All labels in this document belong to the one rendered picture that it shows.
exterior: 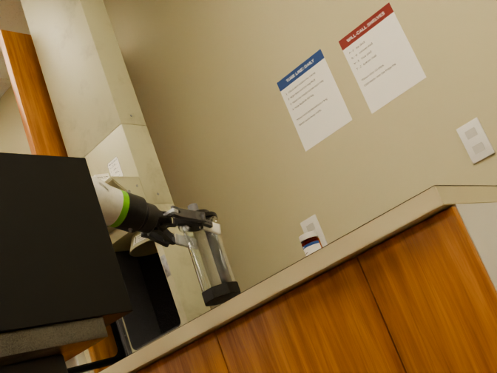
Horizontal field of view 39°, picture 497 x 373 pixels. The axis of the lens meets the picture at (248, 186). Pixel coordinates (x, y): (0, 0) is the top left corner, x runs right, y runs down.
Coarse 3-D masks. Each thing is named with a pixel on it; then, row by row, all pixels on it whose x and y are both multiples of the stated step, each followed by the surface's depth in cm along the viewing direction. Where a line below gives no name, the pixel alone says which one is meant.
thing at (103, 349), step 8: (112, 336) 231; (96, 344) 226; (104, 344) 228; (112, 344) 229; (88, 352) 223; (96, 352) 225; (104, 352) 226; (112, 352) 228; (72, 360) 219; (80, 360) 220; (88, 360) 222; (96, 360) 223
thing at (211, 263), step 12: (216, 216) 186; (180, 228) 185; (192, 228) 183; (192, 240) 182; (204, 240) 181; (216, 240) 182; (192, 252) 182; (204, 252) 180; (216, 252) 180; (204, 264) 179; (216, 264) 179; (228, 264) 181; (204, 276) 179; (216, 276) 178; (228, 276) 179; (204, 288) 179
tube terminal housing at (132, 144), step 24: (120, 144) 235; (144, 144) 238; (96, 168) 244; (144, 168) 232; (144, 192) 227; (168, 192) 235; (120, 240) 237; (168, 264) 220; (192, 264) 227; (192, 288) 222; (192, 312) 217
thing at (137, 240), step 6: (138, 234) 234; (132, 240) 235; (138, 240) 232; (144, 240) 231; (150, 240) 231; (132, 246) 234; (138, 246) 243; (144, 246) 245; (150, 246) 246; (132, 252) 239; (138, 252) 243; (144, 252) 245; (150, 252) 246; (156, 252) 247
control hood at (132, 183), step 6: (108, 180) 221; (114, 180) 221; (120, 180) 222; (126, 180) 224; (132, 180) 226; (138, 180) 228; (114, 186) 222; (120, 186) 221; (126, 186) 223; (132, 186) 225; (138, 186) 227; (132, 192) 223; (138, 192) 225; (144, 198) 226; (108, 228) 235; (114, 228) 236
